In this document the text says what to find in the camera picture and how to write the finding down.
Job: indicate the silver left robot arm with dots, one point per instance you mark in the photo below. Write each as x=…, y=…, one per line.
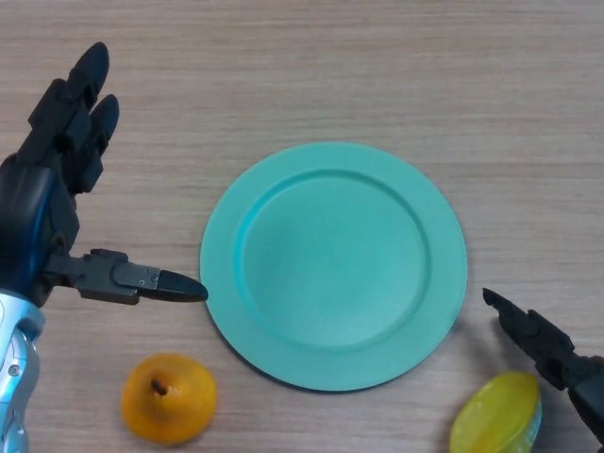
x=16, y=377

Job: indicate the teal green round plate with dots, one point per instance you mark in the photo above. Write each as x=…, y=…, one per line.
x=330, y=269

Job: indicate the yellow starfruit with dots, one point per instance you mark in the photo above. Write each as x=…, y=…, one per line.
x=495, y=415

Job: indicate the orange yellow pear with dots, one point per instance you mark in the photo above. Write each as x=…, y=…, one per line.
x=179, y=408

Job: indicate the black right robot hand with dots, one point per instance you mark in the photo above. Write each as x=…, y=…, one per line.
x=552, y=349

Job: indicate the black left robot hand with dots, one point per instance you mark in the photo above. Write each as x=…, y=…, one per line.
x=38, y=217

